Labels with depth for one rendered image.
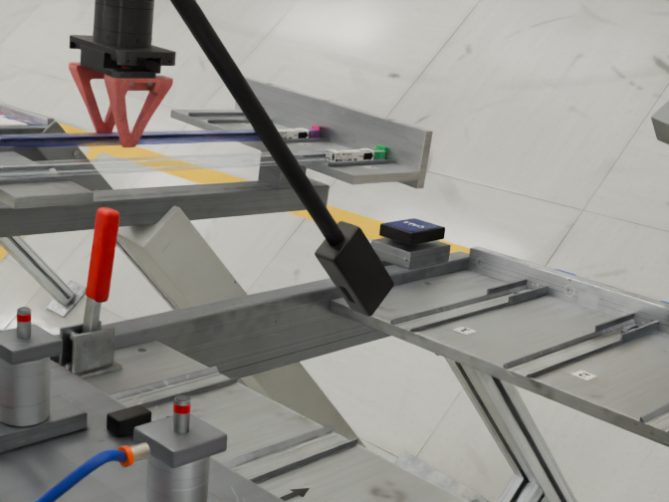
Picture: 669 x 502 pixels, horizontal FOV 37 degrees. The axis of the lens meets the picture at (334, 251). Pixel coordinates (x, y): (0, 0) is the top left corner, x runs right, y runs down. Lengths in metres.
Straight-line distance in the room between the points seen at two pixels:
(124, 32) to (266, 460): 0.55
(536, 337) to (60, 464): 0.48
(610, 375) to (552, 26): 1.74
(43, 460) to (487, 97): 1.97
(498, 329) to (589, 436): 0.89
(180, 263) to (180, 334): 0.37
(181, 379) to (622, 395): 0.31
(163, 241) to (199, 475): 0.74
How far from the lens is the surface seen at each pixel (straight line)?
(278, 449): 0.59
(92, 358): 0.68
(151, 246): 1.09
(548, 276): 0.95
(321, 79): 2.64
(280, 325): 0.83
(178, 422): 0.36
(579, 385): 0.75
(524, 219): 2.03
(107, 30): 1.02
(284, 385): 1.29
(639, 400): 0.74
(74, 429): 0.47
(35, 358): 0.44
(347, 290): 0.47
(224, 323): 0.78
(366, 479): 0.57
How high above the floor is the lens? 1.45
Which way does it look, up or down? 42 degrees down
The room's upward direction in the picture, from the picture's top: 33 degrees counter-clockwise
